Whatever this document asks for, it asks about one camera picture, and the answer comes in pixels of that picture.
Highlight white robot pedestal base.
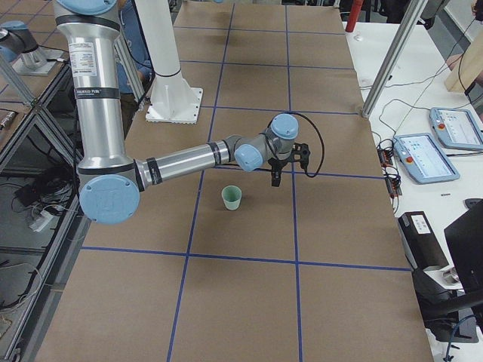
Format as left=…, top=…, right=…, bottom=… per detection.
left=135, top=0, right=203, bottom=124

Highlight aluminium frame shelf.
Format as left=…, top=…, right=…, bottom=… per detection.
left=1, top=56, right=88, bottom=361

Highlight person in blue clothes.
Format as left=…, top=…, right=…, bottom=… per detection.
left=115, top=0, right=153, bottom=95

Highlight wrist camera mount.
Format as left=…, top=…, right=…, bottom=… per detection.
left=291, top=143, right=310, bottom=172

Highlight near teach pendant tablet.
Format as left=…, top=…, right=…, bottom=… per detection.
left=393, top=133, right=460, bottom=184

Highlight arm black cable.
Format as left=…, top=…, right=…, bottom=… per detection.
left=290, top=111, right=325, bottom=179

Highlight far teach pendant tablet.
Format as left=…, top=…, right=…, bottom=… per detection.
left=429, top=108, right=482, bottom=151

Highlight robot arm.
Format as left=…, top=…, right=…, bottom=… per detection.
left=54, top=1, right=299, bottom=224

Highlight black computer monitor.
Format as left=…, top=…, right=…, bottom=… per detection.
left=445, top=202, right=482, bottom=292

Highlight brown table mat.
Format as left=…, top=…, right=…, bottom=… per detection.
left=36, top=2, right=432, bottom=361

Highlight green plastic cup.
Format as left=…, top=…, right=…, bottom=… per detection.
left=221, top=185, right=242, bottom=210

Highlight aluminium frame post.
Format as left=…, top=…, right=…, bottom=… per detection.
left=361, top=0, right=428, bottom=118

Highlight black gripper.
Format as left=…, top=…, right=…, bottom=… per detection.
left=268, top=156, right=294, bottom=187

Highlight red cylinder bottle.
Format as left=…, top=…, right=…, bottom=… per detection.
left=345, top=0, right=364, bottom=32

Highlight black box with label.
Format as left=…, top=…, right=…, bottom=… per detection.
left=398, top=211, right=449, bottom=272

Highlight teach pendant tablet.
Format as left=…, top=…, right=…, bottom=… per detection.
left=429, top=108, right=482, bottom=151
left=393, top=133, right=460, bottom=184

